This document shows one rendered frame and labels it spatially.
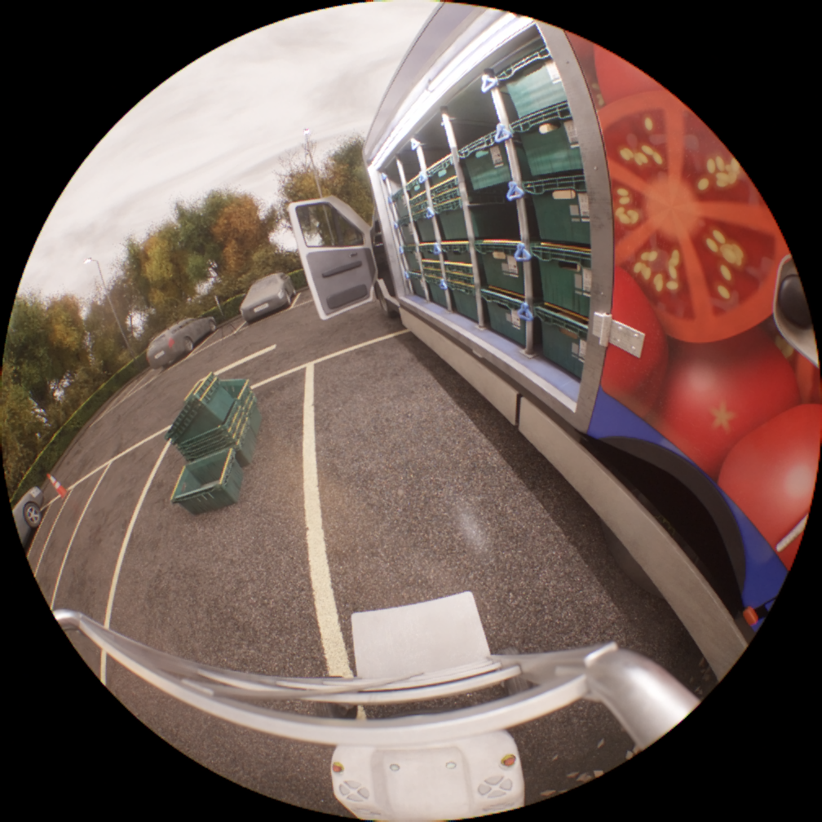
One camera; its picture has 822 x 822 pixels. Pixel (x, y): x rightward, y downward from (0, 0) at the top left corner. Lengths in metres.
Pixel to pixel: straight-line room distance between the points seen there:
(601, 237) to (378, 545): 1.53
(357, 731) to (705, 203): 0.79
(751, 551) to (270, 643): 1.83
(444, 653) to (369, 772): 0.60
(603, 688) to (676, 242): 0.69
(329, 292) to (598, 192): 3.48
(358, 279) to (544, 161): 3.29
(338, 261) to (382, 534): 3.38
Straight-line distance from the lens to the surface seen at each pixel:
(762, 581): 0.95
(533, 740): 1.36
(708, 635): 1.20
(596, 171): 0.81
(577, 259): 1.06
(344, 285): 3.93
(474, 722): 0.16
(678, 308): 0.70
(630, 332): 0.77
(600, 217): 0.80
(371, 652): 1.32
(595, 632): 1.37
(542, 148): 1.18
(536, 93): 1.25
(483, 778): 0.99
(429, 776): 1.07
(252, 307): 9.81
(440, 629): 1.27
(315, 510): 1.73
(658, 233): 0.71
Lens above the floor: 1.26
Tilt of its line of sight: 36 degrees down
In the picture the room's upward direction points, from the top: 14 degrees counter-clockwise
